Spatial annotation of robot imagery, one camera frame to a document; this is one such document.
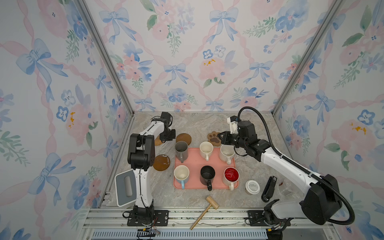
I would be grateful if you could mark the red interior white mug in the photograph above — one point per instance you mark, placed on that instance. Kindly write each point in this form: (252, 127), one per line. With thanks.
(230, 177)

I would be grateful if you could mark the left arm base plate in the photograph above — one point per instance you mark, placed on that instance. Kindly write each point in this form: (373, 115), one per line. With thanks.
(157, 218)

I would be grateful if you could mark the cream mug right back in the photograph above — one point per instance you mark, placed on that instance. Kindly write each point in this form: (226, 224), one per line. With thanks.
(227, 153)

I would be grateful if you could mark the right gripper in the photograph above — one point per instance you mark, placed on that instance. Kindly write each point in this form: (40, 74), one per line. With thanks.
(224, 140)

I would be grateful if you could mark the cream mug middle back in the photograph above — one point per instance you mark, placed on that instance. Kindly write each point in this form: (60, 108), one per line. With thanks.
(206, 150)

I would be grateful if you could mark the grey mug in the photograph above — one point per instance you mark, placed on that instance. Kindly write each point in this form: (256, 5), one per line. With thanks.
(181, 148)

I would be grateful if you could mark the white grey tissue box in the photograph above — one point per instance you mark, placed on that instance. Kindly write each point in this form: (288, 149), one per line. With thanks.
(126, 192)

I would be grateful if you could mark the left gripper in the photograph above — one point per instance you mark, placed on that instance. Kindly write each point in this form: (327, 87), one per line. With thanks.
(173, 136)

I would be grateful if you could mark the dark brown glossy coaster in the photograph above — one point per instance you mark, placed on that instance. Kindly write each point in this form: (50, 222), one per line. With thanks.
(162, 162)

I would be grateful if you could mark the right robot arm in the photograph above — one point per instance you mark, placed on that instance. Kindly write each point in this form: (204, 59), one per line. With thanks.
(322, 198)

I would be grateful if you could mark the brown cork round coaster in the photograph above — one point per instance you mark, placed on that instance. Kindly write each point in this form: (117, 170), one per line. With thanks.
(184, 137)

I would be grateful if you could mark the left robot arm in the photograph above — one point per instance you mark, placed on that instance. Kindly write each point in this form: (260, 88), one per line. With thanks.
(141, 157)

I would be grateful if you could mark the wooden mallet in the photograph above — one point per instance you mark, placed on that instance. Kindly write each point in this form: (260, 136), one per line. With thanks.
(212, 204)

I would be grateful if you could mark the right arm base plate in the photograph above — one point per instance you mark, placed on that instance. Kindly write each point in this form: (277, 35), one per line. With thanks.
(258, 218)

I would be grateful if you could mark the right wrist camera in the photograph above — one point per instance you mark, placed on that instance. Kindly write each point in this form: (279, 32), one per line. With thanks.
(233, 123)

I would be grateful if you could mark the black stapler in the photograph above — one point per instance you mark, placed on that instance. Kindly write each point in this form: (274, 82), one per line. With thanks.
(269, 190)

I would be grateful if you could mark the white round lidded jar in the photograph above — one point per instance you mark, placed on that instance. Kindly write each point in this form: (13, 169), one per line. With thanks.
(252, 187)

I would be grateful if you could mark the paw shaped wooden coaster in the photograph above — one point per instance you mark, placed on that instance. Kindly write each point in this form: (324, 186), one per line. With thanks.
(214, 139)

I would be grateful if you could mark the woven rattan coaster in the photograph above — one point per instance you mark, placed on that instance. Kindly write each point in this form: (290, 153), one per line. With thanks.
(158, 142)

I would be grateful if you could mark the blue handled cream mug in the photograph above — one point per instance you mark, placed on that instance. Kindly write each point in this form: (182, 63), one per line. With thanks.
(181, 174)

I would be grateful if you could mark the black mug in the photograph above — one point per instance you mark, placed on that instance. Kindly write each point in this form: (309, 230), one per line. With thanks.
(207, 175)

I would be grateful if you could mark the clear glass jar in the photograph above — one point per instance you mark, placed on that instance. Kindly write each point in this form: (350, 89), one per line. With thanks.
(286, 187)

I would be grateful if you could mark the pink tray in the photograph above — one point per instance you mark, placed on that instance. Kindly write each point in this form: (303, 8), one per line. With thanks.
(195, 162)

